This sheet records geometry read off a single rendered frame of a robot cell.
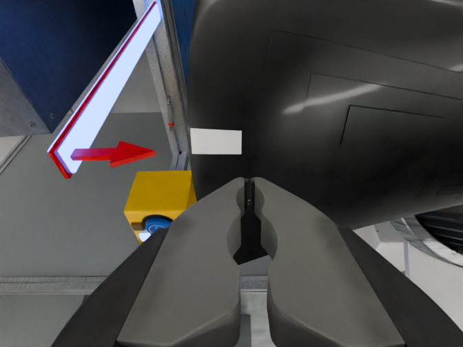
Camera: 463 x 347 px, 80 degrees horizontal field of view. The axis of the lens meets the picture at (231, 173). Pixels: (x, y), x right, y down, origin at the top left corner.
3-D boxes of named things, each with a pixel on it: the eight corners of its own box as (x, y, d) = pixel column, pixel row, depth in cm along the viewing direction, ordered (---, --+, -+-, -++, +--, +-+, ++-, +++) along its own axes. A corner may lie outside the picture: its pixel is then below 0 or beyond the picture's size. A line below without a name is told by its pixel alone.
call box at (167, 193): (203, 215, 61) (199, 261, 54) (158, 216, 61) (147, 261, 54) (193, 163, 50) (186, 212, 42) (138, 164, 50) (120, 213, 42)
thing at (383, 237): (400, 239, 87) (416, 272, 80) (348, 239, 88) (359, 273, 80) (426, 206, 75) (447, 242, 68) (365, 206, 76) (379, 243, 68)
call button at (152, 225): (173, 228, 47) (172, 237, 46) (150, 228, 47) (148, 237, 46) (169, 214, 44) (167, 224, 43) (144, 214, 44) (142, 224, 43)
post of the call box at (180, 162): (189, 160, 64) (182, 203, 55) (176, 160, 64) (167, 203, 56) (187, 151, 62) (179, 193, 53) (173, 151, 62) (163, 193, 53)
